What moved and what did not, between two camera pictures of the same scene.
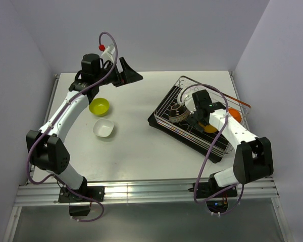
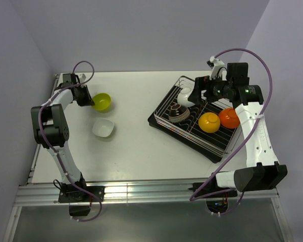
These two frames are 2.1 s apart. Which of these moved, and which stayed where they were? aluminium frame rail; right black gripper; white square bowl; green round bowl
Moved: right black gripper; green round bowl
Stayed: aluminium frame rail; white square bowl
